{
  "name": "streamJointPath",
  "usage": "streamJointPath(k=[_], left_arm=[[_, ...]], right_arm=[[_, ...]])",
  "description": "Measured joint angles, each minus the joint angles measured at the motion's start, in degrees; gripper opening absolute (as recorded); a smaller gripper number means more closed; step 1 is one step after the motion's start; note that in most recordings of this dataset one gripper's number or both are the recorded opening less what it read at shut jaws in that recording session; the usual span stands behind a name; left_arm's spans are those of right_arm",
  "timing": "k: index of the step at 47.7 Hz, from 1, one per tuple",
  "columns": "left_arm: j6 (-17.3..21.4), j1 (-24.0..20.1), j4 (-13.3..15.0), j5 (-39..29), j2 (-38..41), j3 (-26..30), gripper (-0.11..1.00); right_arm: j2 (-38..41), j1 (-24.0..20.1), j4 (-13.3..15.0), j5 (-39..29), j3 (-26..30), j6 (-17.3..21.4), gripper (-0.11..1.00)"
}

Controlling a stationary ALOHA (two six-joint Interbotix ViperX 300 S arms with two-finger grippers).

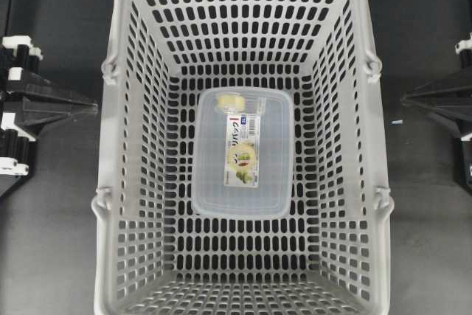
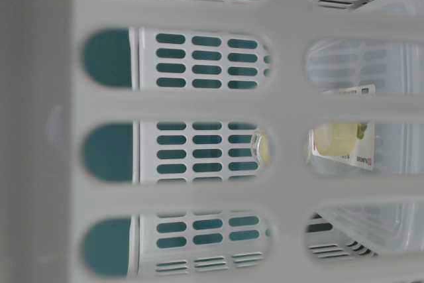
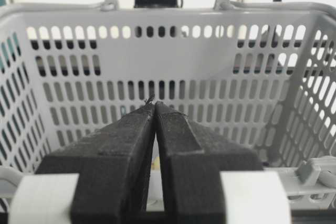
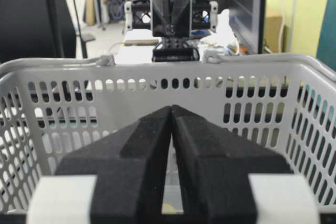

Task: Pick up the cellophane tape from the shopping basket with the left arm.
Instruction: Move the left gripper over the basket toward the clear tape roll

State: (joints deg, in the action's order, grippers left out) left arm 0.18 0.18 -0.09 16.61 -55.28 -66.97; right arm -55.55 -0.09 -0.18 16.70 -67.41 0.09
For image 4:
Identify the black office chair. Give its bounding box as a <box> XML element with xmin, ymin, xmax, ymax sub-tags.
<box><xmin>1</xmin><ymin>0</ymin><xmax>95</xmax><ymax>63</ymax></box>

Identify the teal cylinder object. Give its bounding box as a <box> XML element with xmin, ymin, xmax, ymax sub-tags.
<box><xmin>317</xmin><ymin>0</ymin><xmax>335</xmax><ymax>70</ymax></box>

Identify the black computer monitor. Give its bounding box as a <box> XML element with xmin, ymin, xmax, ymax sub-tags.
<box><xmin>228</xmin><ymin>0</ymin><xmax>266</xmax><ymax>54</ymax></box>

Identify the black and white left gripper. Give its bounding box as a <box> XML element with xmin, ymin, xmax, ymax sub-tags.
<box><xmin>124</xmin><ymin>0</ymin><xmax>218</xmax><ymax>62</ymax></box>

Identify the brown cardboard box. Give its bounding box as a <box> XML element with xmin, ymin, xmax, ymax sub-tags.
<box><xmin>264</xmin><ymin>7</ymin><xmax>282</xmax><ymax>53</ymax></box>

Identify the white plastic shopping basket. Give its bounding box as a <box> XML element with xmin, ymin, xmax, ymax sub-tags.
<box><xmin>1</xmin><ymin>54</ymin><xmax>335</xmax><ymax>213</ymax></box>

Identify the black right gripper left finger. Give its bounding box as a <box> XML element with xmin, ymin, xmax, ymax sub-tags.
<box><xmin>55</xmin><ymin>106</ymin><xmax>171</xmax><ymax>223</ymax></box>

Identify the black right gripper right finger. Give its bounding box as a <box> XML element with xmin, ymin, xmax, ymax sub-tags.
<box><xmin>171</xmin><ymin>105</ymin><xmax>292</xmax><ymax>223</ymax></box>

